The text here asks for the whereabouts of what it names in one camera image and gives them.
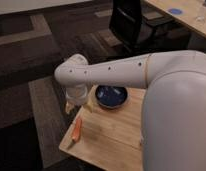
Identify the dark blue ceramic bowl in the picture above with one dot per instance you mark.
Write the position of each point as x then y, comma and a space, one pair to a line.
111, 97

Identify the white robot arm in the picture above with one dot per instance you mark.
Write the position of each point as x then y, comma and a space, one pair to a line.
173, 121

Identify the orange carrot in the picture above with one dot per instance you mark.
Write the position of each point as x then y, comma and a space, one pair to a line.
76, 132

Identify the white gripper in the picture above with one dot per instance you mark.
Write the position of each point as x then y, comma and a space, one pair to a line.
77, 95

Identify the clear glass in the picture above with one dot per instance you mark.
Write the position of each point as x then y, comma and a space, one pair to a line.
201, 15

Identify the blue round coaster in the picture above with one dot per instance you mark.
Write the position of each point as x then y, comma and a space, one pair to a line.
175, 11

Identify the black office chair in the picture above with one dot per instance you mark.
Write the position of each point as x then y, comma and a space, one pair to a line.
135, 24

